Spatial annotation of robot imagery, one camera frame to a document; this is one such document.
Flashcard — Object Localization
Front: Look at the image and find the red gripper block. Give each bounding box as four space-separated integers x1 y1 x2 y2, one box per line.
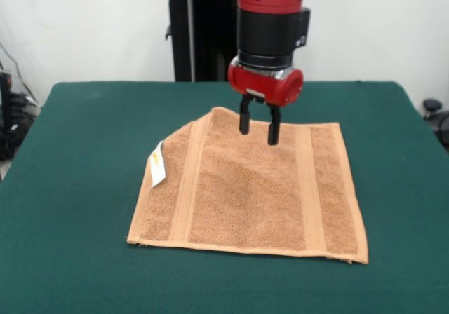
227 63 305 146

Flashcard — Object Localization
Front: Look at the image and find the dark green table cloth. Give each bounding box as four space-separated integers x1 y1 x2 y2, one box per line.
0 80 449 314

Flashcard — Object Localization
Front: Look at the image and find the grey office chair base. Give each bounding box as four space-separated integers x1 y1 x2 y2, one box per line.
422 98 449 143

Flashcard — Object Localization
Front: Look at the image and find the thin grey cable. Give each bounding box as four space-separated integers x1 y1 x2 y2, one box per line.
0 42 38 104

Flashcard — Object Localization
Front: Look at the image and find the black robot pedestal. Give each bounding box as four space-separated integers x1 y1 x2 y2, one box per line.
154 0 243 83

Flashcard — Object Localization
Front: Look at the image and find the tan terry towel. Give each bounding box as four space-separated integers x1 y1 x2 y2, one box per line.
125 106 369 266

